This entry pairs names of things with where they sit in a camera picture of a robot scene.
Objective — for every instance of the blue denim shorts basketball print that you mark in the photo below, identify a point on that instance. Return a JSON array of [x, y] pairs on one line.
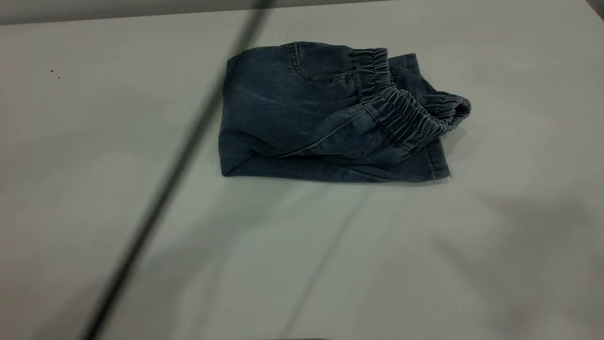
[[302, 123]]

